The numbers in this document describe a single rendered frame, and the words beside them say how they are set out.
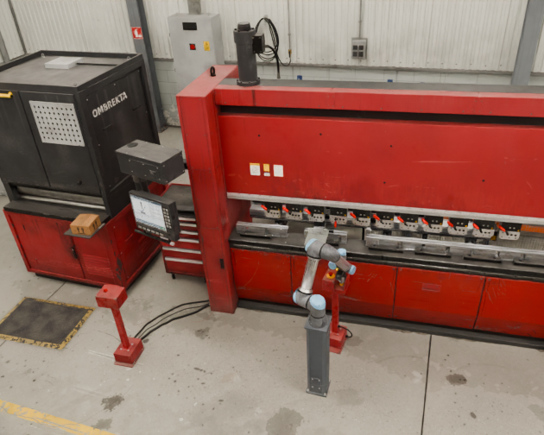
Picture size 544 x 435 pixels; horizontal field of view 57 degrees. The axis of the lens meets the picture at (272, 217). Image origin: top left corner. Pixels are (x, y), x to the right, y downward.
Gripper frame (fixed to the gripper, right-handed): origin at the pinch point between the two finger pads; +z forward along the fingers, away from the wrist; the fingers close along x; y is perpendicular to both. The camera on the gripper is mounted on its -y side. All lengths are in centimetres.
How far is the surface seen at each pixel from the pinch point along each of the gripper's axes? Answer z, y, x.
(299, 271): 16, 18, 47
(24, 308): 65, -82, 327
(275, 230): -19, 29, 73
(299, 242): -12, 27, 49
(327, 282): -3.0, -6.3, 10.1
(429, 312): 49, 36, -73
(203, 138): -121, 7, 118
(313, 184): -71, 38, 37
